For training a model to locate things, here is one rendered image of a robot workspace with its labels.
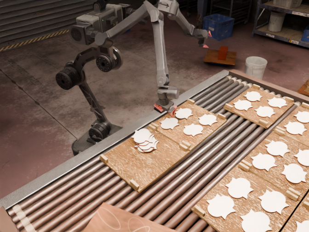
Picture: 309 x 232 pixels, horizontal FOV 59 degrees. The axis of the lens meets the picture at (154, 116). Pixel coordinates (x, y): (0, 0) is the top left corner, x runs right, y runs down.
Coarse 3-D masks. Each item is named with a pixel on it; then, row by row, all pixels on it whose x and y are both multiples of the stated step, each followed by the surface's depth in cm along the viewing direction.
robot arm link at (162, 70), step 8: (152, 16) 154; (152, 24) 157; (160, 24) 156; (160, 32) 156; (160, 40) 157; (160, 48) 157; (160, 56) 157; (160, 64) 157; (160, 72) 157; (168, 80) 160
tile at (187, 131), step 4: (192, 124) 181; (184, 128) 178; (188, 128) 178; (192, 128) 178; (196, 128) 178; (200, 128) 177; (184, 132) 175; (188, 132) 175; (192, 132) 175; (196, 132) 175; (200, 132) 174; (192, 136) 173
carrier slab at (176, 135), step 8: (184, 104) 202; (192, 104) 202; (192, 112) 194; (200, 112) 194; (208, 112) 193; (160, 120) 187; (184, 120) 187; (192, 120) 186; (216, 120) 186; (224, 120) 186; (160, 128) 180; (176, 128) 180; (208, 128) 179; (216, 128) 179; (168, 136) 173; (176, 136) 173; (184, 136) 173; (200, 136) 173; (208, 136) 174; (192, 144) 167
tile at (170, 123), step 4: (164, 120) 185; (168, 120) 185; (172, 120) 185; (176, 120) 185; (164, 124) 182; (168, 124) 182; (172, 124) 181; (176, 124) 181; (164, 128) 178; (168, 128) 178; (172, 128) 178
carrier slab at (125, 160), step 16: (128, 144) 168; (160, 144) 168; (176, 144) 167; (112, 160) 157; (128, 160) 157; (144, 160) 157; (160, 160) 157; (176, 160) 156; (128, 176) 148; (144, 176) 147
